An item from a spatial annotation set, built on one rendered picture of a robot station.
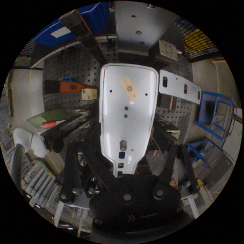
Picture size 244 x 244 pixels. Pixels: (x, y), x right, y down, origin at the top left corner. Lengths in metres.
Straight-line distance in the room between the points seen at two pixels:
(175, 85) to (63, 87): 0.38
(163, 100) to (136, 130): 0.17
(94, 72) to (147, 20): 0.53
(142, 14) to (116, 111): 0.31
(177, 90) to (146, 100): 0.16
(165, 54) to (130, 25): 0.15
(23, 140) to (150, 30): 0.89
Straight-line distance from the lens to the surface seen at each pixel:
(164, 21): 0.23
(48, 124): 0.27
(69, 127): 0.22
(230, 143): 8.05
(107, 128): 0.32
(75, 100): 0.70
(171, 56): 0.32
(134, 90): 0.28
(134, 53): 0.34
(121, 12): 0.21
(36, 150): 0.81
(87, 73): 0.67
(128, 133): 0.33
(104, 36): 0.37
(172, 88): 0.36
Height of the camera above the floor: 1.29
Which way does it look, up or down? 69 degrees down
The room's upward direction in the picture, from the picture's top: 178 degrees counter-clockwise
